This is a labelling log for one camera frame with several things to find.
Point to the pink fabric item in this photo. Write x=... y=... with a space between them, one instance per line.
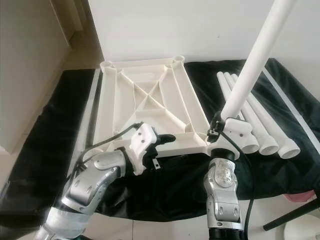
x=305 y=197

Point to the black cloth table cover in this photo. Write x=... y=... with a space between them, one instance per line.
x=40 y=150

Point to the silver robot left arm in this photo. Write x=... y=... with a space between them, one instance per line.
x=90 y=185

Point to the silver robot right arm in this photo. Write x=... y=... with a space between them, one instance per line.
x=222 y=190

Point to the white plastic table top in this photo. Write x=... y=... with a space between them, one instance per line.
x=140 y=115

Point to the black metal stand leg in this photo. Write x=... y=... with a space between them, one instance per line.
x=290 y=216

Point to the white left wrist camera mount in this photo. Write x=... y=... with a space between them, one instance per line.
x=142 y=142

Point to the white plastic table leg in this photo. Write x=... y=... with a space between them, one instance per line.
x=262 y=135
x=225 y=87
x=280 y=135
x=258 y=60

